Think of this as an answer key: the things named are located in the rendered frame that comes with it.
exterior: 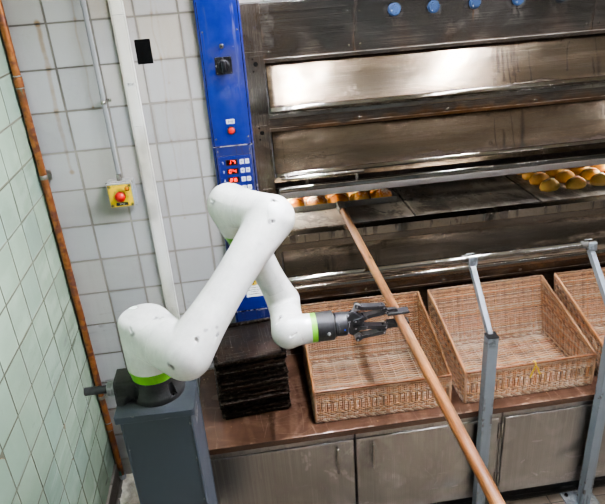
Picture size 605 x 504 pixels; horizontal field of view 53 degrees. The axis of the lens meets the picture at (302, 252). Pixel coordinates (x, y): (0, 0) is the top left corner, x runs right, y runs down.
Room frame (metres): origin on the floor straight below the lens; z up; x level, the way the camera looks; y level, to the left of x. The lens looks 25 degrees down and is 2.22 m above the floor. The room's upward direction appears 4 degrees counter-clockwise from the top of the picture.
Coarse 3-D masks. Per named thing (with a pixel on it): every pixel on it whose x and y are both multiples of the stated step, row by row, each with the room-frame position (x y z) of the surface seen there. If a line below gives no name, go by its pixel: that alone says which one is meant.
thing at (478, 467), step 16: (352, 224) 2.35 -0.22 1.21; (368, 256) 2.03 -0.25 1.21; (384, 288) 1.78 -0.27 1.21; (400, 320) 1.58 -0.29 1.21; (416, 352) 1.41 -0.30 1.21; (432, 384) 1.27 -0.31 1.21; (448, 400) 1.20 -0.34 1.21; (448, 416) 1.14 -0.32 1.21; (464, 432) 1.08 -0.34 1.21; (464, 448) 1.04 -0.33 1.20; (480, 464) 0.98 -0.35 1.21; (480, 480) 0.94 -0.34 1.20; (496, 496) 0.89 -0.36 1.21
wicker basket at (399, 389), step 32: (384, 320) 2.33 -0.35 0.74; (416, 320) 2.34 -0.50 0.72; (320, 352) 2.28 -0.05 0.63; (352, 352) 2.28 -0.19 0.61; (384, 352) 2.29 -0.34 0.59; (320, 384) 2.10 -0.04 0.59; (352, 384) 2.08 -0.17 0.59; (384, 384) 1.89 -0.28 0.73; (416, 384) 1.90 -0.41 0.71; (448, 384) 1.93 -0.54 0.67; (320, 416) 1.87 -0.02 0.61; (352, 416) 1.88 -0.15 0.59
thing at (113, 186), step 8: (112, 184) 2.22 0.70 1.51; (120, 184) 2.22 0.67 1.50; (128, 184) 2.22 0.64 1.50; (112, 192) 2.22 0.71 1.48; (128, 192) 2.22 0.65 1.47; (136, 192) 2.28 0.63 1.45; (112, 200) 2.21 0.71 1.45; (128, 200) 2.22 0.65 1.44; (136, 200) 2.25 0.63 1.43; (112, 208) 2.22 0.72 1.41
